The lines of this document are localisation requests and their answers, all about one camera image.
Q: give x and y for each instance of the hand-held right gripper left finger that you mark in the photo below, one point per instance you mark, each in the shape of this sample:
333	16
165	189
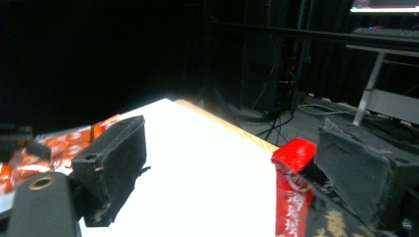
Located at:
112	164

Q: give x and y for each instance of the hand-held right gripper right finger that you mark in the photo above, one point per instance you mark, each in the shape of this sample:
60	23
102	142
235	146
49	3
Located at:
359	171

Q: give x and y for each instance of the red and black food packet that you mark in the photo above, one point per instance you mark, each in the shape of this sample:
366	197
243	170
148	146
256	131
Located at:
293	197

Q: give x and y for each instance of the clear bag of orange sachets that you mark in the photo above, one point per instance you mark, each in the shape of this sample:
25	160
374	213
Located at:
62	148

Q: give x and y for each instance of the orange food packet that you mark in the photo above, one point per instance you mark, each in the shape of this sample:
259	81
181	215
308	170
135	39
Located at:
105	126

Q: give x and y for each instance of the wooden table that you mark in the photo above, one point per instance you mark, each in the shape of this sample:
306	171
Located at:
230	126

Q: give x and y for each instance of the dark keyboard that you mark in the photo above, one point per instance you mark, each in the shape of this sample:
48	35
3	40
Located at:
385	32

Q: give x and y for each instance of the computer monitor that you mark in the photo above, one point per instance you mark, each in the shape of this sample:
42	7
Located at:
383	6

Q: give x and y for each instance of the white metal desk frame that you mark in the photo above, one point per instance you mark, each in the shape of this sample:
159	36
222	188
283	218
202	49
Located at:
388	105

